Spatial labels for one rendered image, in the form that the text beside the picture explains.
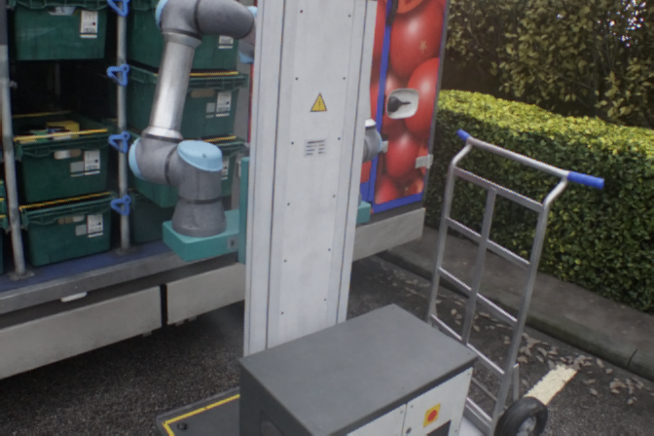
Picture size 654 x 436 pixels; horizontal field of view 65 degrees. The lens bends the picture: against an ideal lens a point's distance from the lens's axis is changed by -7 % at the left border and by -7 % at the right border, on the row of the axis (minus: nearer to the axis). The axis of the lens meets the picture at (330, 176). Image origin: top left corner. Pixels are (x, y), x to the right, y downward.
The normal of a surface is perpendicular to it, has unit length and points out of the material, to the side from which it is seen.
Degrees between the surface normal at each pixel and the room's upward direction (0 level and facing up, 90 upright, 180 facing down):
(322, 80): 90
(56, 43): 92
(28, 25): 95
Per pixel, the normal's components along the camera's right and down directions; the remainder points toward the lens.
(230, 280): 0.69, 0.25
